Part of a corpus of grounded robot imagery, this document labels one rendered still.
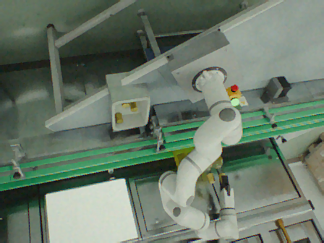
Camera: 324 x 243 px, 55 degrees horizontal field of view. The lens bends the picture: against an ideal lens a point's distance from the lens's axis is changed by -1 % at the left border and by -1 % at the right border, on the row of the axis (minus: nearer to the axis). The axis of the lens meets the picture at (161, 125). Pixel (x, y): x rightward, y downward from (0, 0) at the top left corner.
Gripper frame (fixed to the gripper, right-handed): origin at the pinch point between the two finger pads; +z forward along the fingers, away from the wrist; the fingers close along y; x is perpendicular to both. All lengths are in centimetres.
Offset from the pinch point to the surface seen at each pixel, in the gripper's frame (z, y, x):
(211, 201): -6.1, -12.8, 3.9
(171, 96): 36.1, 19.9, 27.6
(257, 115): 31.9, 13.0, -18.3
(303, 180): 142, -316, -234
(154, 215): -14.1, -12.4, 33.8
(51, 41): 79, 12, 96
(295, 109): 37, 12, -41
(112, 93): 25, 34, 56
